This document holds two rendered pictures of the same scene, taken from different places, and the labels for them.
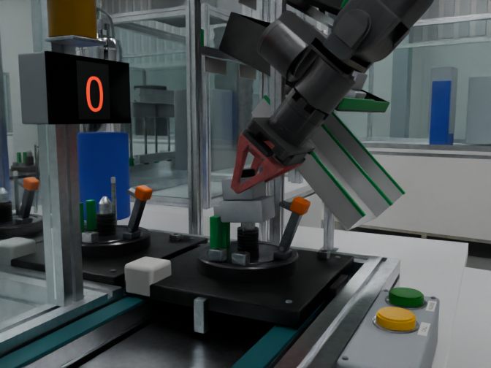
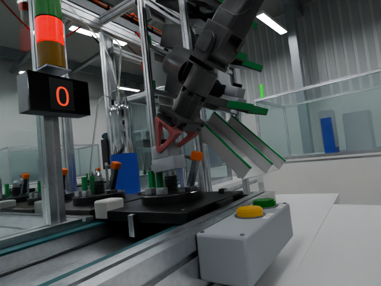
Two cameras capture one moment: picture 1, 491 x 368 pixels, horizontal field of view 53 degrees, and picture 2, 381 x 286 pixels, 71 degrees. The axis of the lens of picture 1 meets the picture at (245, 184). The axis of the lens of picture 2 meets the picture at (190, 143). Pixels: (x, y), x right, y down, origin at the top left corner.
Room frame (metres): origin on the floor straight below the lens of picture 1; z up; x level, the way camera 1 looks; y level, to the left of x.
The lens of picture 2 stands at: (0.07, -0.13, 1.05)
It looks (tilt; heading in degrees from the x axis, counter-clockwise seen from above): 4 degrees up; 7
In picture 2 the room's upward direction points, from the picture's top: 6 degrees counter-clockwise
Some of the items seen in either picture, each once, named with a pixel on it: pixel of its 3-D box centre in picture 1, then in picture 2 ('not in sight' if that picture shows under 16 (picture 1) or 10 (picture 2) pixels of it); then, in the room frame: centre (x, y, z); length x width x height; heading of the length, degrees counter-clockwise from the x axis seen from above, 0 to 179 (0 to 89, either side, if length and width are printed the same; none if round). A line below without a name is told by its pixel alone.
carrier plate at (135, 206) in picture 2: (248, 272); (173, 204); (0.67, 0.00, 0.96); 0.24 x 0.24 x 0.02; 64
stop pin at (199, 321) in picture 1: (201, 315); (132, 225); (0.56, 0.05, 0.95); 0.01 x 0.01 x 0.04; 64
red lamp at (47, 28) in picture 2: not in sight; (49, 33); (0.55, 0.19, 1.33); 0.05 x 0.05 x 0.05
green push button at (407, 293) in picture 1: (405, 300); (264, 205); (0.56, -0.19, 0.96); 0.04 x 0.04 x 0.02
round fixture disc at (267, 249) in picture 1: (248, 259); (172, 195); (0.67, 0.00, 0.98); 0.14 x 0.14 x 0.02
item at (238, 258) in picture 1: (240, 258); (161, 190); (0.62, 0.01, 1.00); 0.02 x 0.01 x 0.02; 64
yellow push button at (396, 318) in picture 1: (395, 322); (249, 214); (0.50, -0.16, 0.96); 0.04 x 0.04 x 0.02
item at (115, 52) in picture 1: (100, 71); (120, 122); (1.56, 0.45, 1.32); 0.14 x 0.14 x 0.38
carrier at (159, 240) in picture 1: (105, 220); (98, 185); (0.78, 0.23, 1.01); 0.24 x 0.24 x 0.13; 64
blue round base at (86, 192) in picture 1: (104, 174); (125, 177); (1.56, 0.45, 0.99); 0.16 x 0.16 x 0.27
